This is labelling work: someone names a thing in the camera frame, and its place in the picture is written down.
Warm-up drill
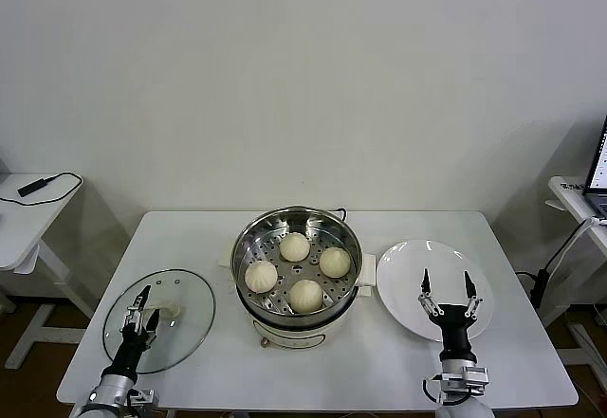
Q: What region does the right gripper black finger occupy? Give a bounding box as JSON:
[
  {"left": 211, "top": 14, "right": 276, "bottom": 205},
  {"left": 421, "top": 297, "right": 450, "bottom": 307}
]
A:
[
  {"left": 463, "top": 270, "right": 485, "bottom": 320},
  {"left": 416, "top": 268, "right": 446, "bottom": 319}
]

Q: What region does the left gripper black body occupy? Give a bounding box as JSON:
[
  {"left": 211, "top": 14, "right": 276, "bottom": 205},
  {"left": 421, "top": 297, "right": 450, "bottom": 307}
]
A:
[{"left": 110, "top": 326, "right": 156, "bottom": 377}]

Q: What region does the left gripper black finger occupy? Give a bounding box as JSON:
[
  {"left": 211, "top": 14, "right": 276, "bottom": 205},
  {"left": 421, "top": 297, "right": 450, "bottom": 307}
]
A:
[
  {"left": 122, "top": 284, "right": 152, "bottom": 333},
  {"left": 143, "top": 308, "right": 162, "bottom": 342}
]

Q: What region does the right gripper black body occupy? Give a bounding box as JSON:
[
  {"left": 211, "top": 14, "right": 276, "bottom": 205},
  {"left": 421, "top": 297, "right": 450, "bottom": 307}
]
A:
[{"left": 428, "top": 303, "right": 478, "bottom": 362}]

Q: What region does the round glass pot lid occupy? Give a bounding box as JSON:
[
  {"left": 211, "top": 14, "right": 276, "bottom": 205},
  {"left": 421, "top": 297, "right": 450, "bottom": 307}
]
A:
[{"left": 102, "top": 268, "right": 217, "bottom": 374}]

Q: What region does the white steamed baozi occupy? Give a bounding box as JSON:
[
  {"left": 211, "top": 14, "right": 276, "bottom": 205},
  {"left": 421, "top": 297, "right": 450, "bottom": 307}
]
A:
[
  {"left": 319, "top": 246, "right": 353, "bottom": 279},
  {"left": 288, "top": 279, "right": 325, "bottom": 314},
  {"left": 244, "top": 260, "right": 279, "bottom": 295},
  {"left": 279, "top": 231, "right": 312, "bottom": 263}
]

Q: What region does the stainless steel steamer basket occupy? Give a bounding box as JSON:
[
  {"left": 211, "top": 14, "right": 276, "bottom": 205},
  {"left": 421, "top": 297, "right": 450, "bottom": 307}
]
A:
[{"left": 230, "top": 206, "right": 364, "bottom": 318}]

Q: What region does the stainless steel steamer pot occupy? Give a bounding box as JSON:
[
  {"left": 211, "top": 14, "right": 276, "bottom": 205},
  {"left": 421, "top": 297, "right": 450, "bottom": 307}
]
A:
[{"left": 216, "top": 237, "right": 378, "bottom": 349}]

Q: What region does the white round plate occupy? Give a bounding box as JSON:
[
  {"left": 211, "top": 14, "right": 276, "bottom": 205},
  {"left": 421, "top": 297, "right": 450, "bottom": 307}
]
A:
[{"left": 376, "top": 239, "right": 495, "bottom": 343}]

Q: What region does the white side table with adapter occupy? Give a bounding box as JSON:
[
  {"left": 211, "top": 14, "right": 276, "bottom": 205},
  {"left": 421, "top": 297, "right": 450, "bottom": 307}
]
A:
[{"left": 0, "top": 173, "right": 99, "bottom": 370}]

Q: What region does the white side table with laptop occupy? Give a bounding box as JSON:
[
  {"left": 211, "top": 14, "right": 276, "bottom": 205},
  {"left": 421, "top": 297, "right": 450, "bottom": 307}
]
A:
[{"left": 540, "top": 175, "right": 607, "bottom": 367}]

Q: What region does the black power adapter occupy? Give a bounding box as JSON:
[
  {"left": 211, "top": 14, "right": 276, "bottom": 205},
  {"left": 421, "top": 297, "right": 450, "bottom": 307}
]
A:
[{"left": 17, "top": 178, "right": 51, "bottom": 197}]

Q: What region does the open laptop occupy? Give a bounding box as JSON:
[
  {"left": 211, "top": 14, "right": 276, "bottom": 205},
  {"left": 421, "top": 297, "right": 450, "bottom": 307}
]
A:
[{"left": 583, "top": 114, "right": 607, "bottom": 218}]

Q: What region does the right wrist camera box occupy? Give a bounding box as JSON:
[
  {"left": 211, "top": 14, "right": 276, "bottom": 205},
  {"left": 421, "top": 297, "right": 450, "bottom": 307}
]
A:
[{"left": 462, "top": 365, "right": 490, "bottom": 386}]

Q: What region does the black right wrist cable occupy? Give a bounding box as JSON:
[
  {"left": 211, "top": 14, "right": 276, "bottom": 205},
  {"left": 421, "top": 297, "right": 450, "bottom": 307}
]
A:
[{"left": 423, "top": 374, "right": 445, "bottom": 403}]

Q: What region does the black cable with plug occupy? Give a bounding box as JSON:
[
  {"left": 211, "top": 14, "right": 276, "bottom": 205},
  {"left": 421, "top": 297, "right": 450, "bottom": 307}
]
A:
[{"left": 515, "top": 221, "right": 592, "bottom": 310}]

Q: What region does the black adapter cable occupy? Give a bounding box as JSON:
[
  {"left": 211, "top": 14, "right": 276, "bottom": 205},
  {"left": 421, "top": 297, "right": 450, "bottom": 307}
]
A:
[{"left": 0, "top": 171, "right": 84, "bottom": 209}]

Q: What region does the white cable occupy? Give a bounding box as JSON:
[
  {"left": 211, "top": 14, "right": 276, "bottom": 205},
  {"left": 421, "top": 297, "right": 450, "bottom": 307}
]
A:
[{"left": 552, "top": 216, "right": 607, "bottom": 272}]

